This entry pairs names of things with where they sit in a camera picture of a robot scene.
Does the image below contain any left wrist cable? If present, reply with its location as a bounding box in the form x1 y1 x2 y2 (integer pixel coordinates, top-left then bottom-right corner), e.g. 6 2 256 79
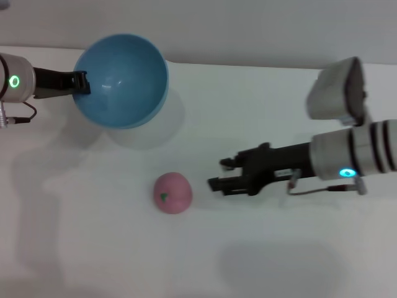
0 99 37 129

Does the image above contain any blue bowl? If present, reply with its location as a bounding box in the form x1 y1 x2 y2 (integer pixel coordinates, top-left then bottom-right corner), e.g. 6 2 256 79
73 34 170 130

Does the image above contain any wrist cable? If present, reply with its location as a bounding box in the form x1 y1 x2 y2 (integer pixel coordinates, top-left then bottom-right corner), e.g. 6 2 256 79
286 169 368 197
0 99 37 129

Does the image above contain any pink peach with green leaf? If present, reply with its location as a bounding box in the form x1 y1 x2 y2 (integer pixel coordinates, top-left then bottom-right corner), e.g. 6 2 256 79
153 171 194 215

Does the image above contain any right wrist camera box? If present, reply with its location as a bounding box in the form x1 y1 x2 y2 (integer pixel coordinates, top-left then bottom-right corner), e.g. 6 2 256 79
305 56 373 127

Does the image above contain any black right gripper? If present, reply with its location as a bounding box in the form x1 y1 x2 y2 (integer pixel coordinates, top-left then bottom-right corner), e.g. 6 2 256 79
207 142 316 197

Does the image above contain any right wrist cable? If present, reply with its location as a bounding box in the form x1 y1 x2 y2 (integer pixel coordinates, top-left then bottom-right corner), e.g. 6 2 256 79
286 169 368 197

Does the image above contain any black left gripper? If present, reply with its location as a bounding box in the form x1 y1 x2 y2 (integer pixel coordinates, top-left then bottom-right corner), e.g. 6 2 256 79
32 67 92 100

